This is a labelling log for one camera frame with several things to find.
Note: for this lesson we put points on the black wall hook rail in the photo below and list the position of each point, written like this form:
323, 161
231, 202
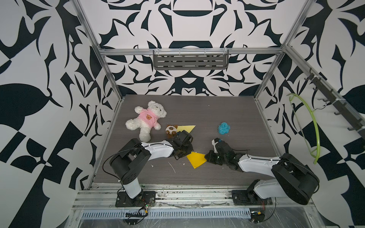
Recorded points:
343, 107

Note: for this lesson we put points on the grey slotted wall shelf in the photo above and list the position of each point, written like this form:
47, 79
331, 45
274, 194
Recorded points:
191, 59

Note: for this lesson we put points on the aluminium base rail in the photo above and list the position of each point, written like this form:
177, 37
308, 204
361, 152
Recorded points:
104, 196

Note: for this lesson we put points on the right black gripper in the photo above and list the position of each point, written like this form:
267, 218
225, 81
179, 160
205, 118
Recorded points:
209, 158

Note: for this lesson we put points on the small brown white plush toy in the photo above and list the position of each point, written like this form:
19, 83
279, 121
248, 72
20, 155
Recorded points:
171, 131

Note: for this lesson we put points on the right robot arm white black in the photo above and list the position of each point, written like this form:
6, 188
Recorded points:
289, 177

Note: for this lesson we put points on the white teddy bear pink shirt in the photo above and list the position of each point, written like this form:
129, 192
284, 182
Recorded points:
147, 120

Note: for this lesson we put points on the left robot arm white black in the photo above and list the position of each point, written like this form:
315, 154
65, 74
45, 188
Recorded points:
128, 163

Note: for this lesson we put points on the turquoise yarn ball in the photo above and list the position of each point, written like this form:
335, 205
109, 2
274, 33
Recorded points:
223, 128

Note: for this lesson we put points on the white perforated cable duct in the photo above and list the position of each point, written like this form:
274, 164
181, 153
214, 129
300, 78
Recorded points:
243, 213

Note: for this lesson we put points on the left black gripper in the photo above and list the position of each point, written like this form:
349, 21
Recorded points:
190, 149

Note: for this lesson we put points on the dark yellow square paper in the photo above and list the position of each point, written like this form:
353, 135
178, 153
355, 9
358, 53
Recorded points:
196, 159

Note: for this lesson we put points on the light yellow square paper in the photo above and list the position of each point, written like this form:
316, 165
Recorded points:
187, 128

